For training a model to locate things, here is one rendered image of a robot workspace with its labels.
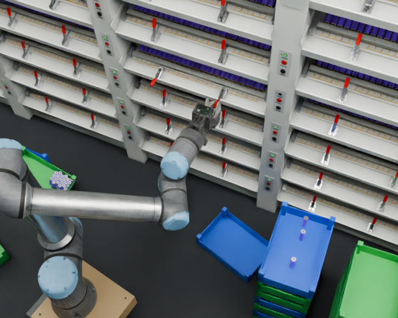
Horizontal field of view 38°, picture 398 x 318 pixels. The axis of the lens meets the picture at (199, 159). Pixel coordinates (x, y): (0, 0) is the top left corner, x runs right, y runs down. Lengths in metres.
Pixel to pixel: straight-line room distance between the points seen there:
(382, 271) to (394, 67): 0.81
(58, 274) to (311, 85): 1.17
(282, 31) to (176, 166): 0.54
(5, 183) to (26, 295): 0.99
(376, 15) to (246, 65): 0.54
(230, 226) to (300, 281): 0.70
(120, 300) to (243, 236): 0.64
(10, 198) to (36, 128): 1.38
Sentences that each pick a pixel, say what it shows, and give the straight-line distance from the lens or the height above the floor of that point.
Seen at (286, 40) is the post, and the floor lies 1.14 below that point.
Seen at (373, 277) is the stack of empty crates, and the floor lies 0.40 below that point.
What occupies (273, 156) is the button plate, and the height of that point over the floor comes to 0.48.
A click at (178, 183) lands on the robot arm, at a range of 1.97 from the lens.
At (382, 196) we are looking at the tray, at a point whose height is 0.36.
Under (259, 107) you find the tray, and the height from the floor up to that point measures 0.74.
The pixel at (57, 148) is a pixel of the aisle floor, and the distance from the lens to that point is 3.06.
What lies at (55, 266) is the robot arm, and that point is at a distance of 2.30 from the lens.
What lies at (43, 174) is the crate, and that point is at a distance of 2.92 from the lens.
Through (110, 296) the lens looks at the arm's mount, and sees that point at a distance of 2.49.
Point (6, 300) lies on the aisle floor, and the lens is 2.76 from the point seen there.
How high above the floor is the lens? 2.45
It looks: 58 degrees down
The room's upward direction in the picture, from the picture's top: 4 degrees counter-clockwise
